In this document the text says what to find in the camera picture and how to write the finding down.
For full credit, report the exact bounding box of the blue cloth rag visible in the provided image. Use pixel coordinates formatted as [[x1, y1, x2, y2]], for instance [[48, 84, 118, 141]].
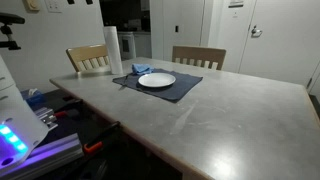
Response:
[[132, 64, 154, 75]]

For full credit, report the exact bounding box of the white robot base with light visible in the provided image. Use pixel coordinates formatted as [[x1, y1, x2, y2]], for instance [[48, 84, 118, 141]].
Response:
[[0, 56, 48, 176]]

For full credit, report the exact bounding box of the white round plate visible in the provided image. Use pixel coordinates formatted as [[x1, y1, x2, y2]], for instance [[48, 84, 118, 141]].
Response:
[[138, 73, 176, 88]]

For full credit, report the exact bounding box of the dark blue placemat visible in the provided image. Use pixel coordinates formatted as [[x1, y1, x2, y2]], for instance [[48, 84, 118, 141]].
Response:
[[113, 68, 202, 102]]

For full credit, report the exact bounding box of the wooden chair by door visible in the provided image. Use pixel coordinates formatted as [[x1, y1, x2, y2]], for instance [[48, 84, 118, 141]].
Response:
[[172, 46, 226, 70]]

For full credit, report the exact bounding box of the white paper towel roll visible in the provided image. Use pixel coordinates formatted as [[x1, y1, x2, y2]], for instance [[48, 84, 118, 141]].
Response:
[[103, 26, 123, 75]]

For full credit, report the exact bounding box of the wooden chair near roll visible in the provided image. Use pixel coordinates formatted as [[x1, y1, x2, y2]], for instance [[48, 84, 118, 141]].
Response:
[[66, 44, 109, 72]]

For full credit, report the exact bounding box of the orange black clamp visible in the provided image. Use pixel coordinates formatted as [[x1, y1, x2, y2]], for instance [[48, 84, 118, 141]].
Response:
[[83, 121, 120, 154]]

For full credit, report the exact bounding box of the red black clamp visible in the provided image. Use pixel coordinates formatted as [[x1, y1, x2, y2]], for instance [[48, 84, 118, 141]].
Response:
[[54, 100, 83, 118]]

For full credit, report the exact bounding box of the blue tissue box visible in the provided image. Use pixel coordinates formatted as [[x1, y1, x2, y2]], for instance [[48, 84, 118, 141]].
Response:
[[21, 88, 46, 106]]

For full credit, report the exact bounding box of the beige thermostat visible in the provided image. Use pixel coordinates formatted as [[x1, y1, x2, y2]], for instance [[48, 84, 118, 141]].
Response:
[[23, 0, 40, 12]]

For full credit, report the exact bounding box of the aluminium rail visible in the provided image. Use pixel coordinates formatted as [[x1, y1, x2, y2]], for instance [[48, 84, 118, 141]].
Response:
[[0, 134, 84, 180]]

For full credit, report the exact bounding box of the silver door handle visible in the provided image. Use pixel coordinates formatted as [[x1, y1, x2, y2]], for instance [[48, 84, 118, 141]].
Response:
[[251, 26, 262, 38]]

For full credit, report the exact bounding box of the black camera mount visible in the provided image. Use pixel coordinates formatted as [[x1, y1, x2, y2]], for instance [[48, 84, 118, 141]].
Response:
[[0, 12, 25, 50]]

